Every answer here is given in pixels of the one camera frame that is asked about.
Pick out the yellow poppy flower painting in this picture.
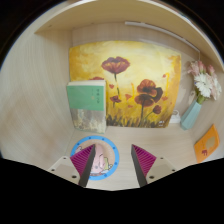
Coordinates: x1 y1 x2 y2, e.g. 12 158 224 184
68 40 183 129

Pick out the pink computer mouse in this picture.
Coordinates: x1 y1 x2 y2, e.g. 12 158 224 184
93 151 110 175

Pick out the white and pink flower bouquet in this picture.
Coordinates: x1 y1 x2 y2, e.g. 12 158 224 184
186 59 223 105

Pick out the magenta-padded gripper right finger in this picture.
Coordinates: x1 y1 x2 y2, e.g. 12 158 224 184
130 143 178 188

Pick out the teal faceted vase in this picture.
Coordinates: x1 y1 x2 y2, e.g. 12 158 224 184
179 99 203 131

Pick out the round blue-rimmed cartoon mouse pad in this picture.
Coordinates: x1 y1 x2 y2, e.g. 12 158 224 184
69 135 120 182

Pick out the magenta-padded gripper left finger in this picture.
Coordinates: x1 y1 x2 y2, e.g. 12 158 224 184
47 143 97 188

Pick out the orange booklet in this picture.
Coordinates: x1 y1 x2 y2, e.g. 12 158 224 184
193 124 221 164

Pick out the white light bar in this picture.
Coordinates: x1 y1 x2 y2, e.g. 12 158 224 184
124 20 202 54

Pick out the green-covered book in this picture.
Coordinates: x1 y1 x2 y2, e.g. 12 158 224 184
65 79 108 134

